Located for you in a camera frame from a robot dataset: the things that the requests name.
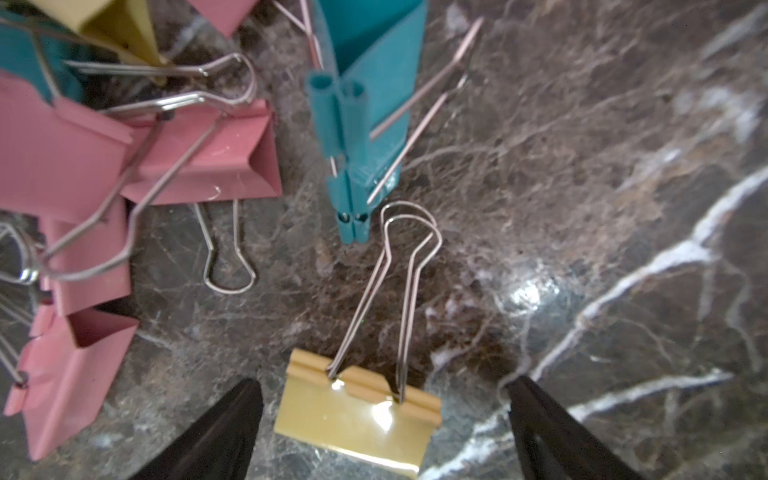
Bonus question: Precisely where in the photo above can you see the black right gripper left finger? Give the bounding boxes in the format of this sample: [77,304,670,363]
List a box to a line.
[132,378,264,479]

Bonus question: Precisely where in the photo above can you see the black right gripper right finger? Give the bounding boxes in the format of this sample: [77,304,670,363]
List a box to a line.
[507,376,641,479]

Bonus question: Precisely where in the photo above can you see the yellow binder clip glossy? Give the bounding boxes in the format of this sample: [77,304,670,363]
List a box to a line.
[274,200,443,479]

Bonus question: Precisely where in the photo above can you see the large pink binder clip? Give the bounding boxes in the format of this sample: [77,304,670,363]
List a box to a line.
[36,53,282,281]

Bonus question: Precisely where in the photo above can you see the teal binder clip upright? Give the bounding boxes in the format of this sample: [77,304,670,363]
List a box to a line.
[302,0,486,246]

